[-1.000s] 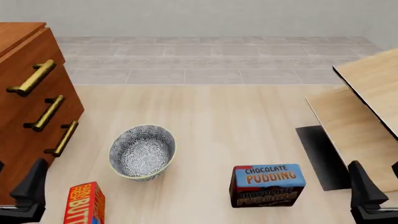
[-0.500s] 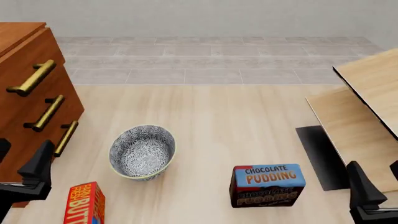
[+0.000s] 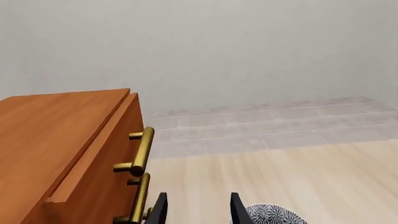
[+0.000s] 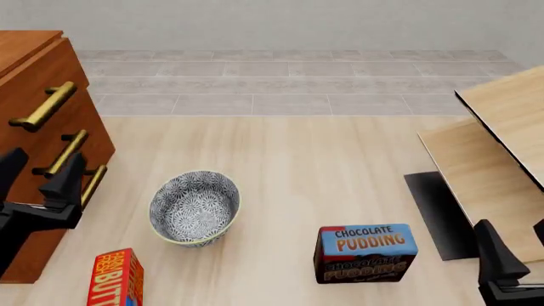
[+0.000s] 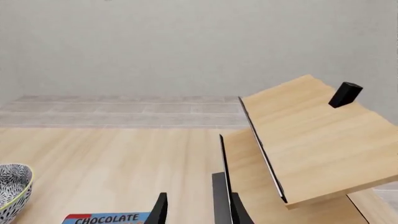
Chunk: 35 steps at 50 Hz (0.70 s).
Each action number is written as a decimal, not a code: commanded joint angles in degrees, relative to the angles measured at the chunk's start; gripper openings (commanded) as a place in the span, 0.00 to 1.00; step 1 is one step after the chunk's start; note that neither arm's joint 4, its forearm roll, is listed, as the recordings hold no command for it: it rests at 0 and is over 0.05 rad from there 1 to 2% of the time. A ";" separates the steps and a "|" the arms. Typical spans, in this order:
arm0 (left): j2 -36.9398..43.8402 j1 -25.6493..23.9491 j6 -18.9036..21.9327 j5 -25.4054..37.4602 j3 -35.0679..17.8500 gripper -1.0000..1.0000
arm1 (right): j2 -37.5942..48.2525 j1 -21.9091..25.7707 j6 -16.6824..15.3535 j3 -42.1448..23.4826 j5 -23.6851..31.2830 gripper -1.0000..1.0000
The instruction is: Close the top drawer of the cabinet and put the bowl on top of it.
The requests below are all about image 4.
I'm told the brass drawer handle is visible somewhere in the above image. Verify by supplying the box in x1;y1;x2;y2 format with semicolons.
8;81;78;133
79;163;109;211
31;128;90;180

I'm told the wooden drawer front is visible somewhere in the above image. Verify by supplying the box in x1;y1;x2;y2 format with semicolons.
0;37;89;186
0;88;105;205
8;120;116;284

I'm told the chocolate pudding box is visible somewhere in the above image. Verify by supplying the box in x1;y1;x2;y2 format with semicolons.
313;222;420;286

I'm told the pale wooden board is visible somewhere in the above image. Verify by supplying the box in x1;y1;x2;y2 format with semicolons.
417;116;544;265
453;65;544;194

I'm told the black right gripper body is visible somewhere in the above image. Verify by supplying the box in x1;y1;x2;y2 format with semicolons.
478;274;544;306

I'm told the wooden cabinet with drawers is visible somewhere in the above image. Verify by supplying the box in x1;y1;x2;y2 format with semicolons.
0;30;116;285

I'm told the black white patterned bowl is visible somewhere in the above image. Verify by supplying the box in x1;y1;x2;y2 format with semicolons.
148;169;242;250

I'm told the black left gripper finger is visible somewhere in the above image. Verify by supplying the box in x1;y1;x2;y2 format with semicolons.
38;151;86;212
0;146;30;205

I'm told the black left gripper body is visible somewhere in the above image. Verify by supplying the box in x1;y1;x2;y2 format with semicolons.
0;201;84;278

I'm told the red butter box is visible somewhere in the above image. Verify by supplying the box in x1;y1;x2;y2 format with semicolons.
86;247;145;306

